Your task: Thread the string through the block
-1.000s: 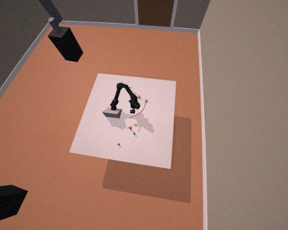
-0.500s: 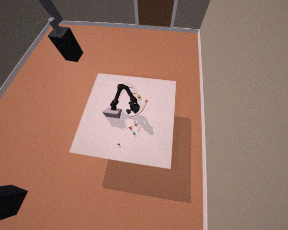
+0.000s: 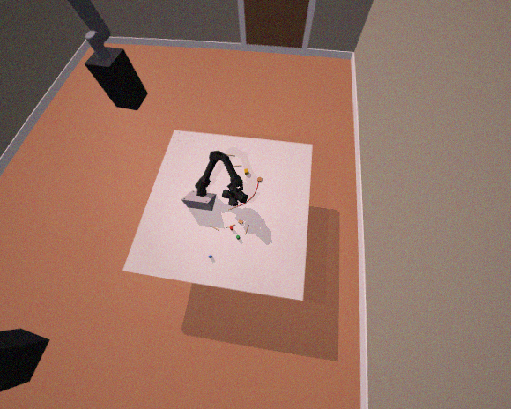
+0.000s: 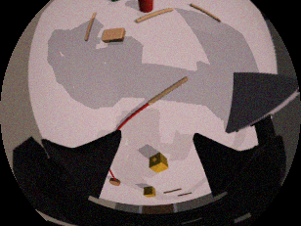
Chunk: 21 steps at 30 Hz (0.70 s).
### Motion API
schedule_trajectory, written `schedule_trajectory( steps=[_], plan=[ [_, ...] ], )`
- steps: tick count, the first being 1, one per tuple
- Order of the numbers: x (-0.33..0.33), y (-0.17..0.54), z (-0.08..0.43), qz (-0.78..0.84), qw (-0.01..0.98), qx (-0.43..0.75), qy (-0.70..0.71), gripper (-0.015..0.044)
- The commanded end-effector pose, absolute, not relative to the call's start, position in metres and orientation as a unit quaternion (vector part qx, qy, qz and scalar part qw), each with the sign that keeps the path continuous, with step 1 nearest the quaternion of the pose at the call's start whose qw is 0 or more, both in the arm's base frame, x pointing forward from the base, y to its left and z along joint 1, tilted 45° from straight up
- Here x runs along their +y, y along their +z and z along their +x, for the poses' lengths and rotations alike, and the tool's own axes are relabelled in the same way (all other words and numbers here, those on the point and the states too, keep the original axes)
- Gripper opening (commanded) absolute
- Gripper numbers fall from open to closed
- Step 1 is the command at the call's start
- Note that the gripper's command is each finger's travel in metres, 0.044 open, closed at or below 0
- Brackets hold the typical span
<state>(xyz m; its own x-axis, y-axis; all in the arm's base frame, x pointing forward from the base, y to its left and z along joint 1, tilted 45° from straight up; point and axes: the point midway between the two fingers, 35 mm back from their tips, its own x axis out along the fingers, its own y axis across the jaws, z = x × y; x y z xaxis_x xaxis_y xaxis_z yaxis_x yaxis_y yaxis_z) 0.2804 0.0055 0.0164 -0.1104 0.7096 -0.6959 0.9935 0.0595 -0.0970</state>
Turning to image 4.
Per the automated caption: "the red cylinder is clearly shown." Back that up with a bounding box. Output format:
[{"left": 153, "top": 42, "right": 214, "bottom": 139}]
[{"left": 139, "top": 0, "right": 154, "bottom": 13}]

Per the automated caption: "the red string with wooden stick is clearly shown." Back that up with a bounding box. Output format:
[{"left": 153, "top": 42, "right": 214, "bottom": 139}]
[{"left": 109, "top": 77, "right": 188, "bottom": 180}]

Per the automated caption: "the round wooden button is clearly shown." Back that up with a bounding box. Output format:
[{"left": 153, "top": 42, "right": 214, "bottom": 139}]
[{"left": 109, "top": 177, "right": 120, "bottom": 187}]

